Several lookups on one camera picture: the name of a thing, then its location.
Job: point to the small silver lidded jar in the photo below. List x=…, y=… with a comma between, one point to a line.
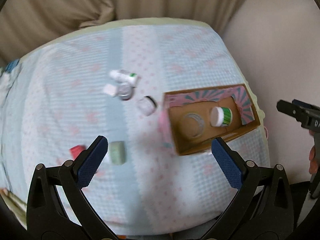
x=125, y=91

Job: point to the white earbuds case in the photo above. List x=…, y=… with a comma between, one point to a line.
x=110, y=90

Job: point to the crumpled blue white cloth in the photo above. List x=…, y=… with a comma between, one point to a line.
x=8, y=76

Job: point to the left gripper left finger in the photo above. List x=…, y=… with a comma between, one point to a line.
x=57, y=207

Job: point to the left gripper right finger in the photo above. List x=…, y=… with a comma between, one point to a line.
x=262, y=207

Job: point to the white medicine bottle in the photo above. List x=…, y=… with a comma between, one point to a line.
x=121, y=76

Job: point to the open cardboard box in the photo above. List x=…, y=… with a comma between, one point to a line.
x=178, y=103

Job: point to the yellow tape roll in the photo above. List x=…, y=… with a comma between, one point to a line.
x=191, y=125

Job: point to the white jar black band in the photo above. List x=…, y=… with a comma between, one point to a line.
x=147, y=105

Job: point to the pale green cream jar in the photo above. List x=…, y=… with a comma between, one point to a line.
x=116, y=154

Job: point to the red small box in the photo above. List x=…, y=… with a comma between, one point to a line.
x=76, y=150

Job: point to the person's right hand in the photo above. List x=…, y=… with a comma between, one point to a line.
x=313, y=162

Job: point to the beige curtain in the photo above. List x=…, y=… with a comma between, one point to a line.
x=28, y=24

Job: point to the green white labelled jar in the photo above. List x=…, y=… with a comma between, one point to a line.
x=220, y=116

